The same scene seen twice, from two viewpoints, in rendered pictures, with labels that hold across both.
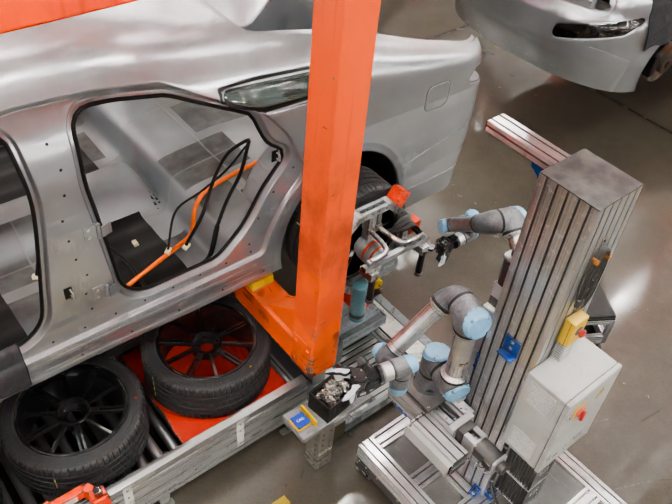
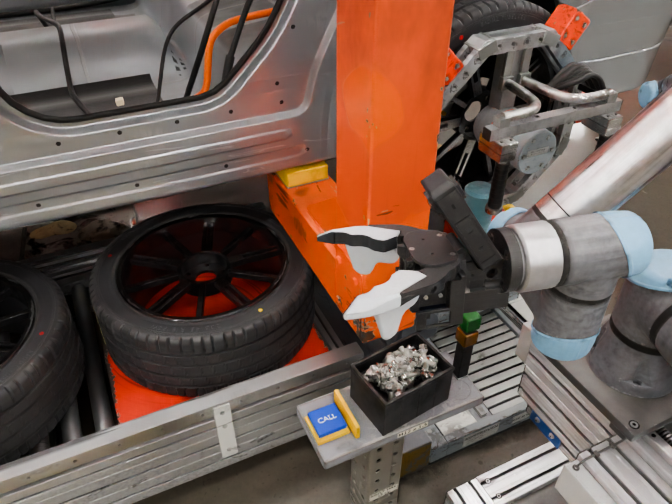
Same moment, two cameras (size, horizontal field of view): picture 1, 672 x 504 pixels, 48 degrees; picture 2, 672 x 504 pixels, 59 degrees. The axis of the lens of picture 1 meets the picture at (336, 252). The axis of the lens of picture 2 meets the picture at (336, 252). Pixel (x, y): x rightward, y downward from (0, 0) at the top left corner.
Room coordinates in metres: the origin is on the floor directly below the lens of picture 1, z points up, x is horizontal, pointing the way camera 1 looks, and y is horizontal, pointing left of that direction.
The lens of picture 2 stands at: (1.29, -0.20, 1.62)
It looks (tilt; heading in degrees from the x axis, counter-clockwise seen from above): 38 degrees down; 18
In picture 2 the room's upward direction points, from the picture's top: straight up
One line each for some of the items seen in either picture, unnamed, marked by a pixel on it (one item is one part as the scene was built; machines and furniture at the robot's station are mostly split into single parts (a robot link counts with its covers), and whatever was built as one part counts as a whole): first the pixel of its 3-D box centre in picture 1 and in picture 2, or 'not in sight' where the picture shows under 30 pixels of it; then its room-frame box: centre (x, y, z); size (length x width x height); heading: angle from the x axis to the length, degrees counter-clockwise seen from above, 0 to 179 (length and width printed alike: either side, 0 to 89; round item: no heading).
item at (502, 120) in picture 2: (371, 241); (507, 87); (2.77, -0.17, 1.03); 0.19 x 0.18 x 0.11; 43
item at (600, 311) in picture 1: (567, 315); not in sight; (3.25, -1.45, 0.17); 0.43 x 0.36 x 0.34; 102
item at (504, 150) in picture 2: (369, 272); (497, 145); (2.66, -0.17, 0.93); 0.09 x 0.05 x 0.05; 43
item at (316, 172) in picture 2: (255, 275); (299, 166); (2.77, 0.40, 0.71); 0.14 x 0.14 x 0.05; 43
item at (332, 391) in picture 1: (332, 395); (400, 380); (2.21, -0.06, 0.51); 0.20 x 0.14 x 0.13; 141
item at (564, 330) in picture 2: (397, 378); (562, 303); (1.89, -0.30, 1.12); 0.11 x 0.08 x 0.11; 29
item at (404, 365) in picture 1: (402, 366); (590, 249); (1.87, -0.31, 1.21); 0.11 x 0.08 x 0.09; 119
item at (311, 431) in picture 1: (327, 407); (390, 404); (2.19, -0.04, 0.44); 0.43 x 0.17 x 0.03; 133
